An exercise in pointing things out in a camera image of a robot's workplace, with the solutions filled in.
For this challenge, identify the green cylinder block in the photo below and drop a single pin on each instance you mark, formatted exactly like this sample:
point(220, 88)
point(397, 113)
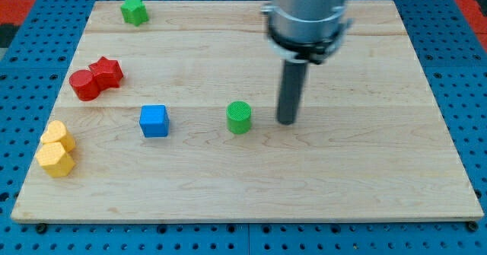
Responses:
point(238, 114)

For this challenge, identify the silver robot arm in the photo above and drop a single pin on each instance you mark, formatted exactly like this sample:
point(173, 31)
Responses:
point(302, 31)

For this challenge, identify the wooden board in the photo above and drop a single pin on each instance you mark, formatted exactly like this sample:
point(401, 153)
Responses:
point(369, 143)

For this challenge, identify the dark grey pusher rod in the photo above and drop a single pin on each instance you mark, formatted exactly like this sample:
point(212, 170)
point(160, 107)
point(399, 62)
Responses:
point(291, 87)

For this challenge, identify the blue cube block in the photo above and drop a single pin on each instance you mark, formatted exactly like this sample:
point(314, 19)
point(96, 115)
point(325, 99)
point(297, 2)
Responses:
point(154, 121)

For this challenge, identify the red star block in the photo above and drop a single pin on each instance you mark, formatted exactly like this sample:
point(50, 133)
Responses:
point(107, 73)

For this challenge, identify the green star block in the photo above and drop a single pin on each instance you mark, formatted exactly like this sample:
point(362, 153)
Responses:
point(134, 12)

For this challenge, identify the red cylinder block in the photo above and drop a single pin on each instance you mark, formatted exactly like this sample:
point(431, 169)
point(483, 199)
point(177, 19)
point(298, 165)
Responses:
point(84, 85)

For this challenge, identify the yellow heart block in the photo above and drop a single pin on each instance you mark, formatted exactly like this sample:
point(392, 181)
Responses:
point(56, 131)

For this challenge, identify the yellow hexagon block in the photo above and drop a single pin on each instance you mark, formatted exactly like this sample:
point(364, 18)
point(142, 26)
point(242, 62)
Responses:
point(55, 160)

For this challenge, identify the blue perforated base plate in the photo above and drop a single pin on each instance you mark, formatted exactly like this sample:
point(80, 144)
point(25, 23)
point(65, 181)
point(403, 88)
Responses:
point(36, 63)

